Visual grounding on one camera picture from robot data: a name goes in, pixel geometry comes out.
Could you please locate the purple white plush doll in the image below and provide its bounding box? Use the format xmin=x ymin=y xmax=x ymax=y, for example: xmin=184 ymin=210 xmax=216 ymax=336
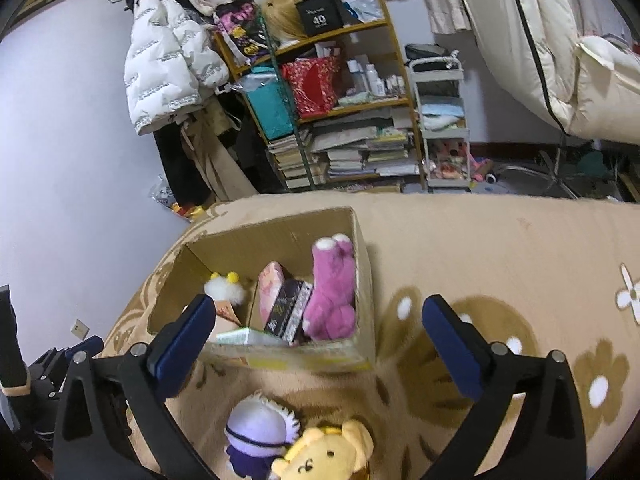
xmin=224 ymin=391 xmax=300 ymax=479

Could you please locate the black box numbered 40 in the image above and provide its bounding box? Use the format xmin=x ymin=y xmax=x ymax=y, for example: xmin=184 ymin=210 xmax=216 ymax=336
xmin=295 ymin=0 xmax=344 ymax=37

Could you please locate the cream duvet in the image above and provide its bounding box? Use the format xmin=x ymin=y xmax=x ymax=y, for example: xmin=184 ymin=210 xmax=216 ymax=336
xmin=462 ymin=0 xmax=639 ymax=144

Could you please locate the wall socket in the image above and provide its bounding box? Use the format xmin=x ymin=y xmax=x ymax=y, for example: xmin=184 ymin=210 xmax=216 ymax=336
xmin=70 ymin=318 xmax=89 ymax=340

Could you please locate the black white penguin plush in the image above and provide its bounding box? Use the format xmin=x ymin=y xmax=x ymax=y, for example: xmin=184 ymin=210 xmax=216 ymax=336
xmin=204 ymin=272 xmax=247 ymax=324

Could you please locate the yellow bear plush keychain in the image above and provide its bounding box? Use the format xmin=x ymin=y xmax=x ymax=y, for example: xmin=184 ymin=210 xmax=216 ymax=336
xmin=271 ymin=419 xmax=374 ymax=480

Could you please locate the beige patterned carpet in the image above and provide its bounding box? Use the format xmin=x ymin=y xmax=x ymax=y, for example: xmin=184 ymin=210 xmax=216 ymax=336
xmin=105 ymin=192 xmax=639 ymax=479

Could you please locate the light pink tissue pack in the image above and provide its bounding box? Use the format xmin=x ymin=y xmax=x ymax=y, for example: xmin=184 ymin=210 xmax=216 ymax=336
xmin=257 ymin=261 xmax=285 ymax=326

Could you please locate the red gift bag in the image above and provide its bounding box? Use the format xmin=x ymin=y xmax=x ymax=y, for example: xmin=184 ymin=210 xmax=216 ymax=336
xmin=281 ymin=55 xmax=341 ymax=119

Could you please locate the black Face tissue pack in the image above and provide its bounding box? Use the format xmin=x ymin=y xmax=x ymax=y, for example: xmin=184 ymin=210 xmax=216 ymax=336
xmin=265 ymin=280 xmax=314 ymax=344

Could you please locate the pink plush toy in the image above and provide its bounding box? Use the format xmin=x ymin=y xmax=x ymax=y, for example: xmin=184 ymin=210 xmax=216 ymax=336
xmin=303 ymin=233 xmax=356 ymax=341

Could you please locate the teal bag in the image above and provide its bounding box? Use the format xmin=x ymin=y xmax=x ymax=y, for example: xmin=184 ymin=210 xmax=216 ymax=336
xmin=240 ymin=67 xmax=293 ymax=141

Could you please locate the white rolling cart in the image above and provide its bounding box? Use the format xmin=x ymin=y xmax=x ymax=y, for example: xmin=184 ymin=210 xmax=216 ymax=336
xmin=407 ymin=53 xmax=472 ymax=191

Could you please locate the cardboard box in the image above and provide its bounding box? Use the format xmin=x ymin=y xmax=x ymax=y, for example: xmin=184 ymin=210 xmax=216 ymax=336
xmin=148 ymin=207 xmax=375 ymax=373

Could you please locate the stack of books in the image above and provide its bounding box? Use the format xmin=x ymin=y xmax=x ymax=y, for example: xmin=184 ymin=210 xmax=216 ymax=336
xmin=268 ymin=106 xmax=420 ymax=190

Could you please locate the white puffer jacket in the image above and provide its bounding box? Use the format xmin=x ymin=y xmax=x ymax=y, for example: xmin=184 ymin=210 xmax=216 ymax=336
xmin=124 ymin=0 xmax=230 ymax=136

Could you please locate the wooden bookshelf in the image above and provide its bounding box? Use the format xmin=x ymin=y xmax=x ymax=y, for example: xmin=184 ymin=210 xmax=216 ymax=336
xmin=214 ymin=0 xmax=422 ymax=191

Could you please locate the blonde wig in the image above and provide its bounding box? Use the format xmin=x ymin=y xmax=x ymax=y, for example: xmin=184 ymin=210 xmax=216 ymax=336
xmin=260 ymin=0 xmax=308 ymax=47

